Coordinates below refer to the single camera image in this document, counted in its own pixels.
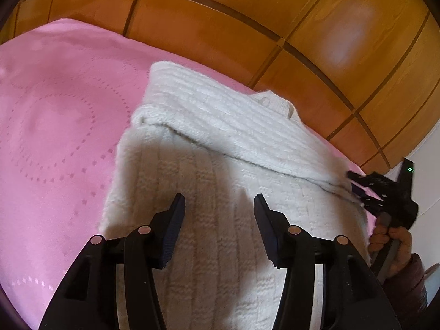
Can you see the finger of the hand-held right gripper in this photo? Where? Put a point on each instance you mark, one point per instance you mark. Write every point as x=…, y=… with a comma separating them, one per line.
x=369, y=201
x=366, y=178

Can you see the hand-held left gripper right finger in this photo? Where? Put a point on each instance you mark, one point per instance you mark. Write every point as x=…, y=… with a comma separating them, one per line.
x=270, y=228

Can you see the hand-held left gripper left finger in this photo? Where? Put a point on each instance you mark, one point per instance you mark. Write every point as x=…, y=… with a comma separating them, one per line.
x=172, y=228

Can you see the white knit sweater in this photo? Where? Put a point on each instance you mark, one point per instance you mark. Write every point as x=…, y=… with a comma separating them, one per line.
x=220, y=213

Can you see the person's right forearm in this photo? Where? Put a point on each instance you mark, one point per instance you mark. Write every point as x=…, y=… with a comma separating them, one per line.
x=410, y=292

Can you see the person's right hand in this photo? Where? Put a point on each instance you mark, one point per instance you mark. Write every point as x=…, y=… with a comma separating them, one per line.
x=400, y=247

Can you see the pink blanket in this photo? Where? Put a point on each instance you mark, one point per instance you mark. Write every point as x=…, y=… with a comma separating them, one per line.
x=58, y=137

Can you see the wooden panelled headboard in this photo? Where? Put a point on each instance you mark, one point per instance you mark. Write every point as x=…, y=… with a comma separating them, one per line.
x=309, y=41

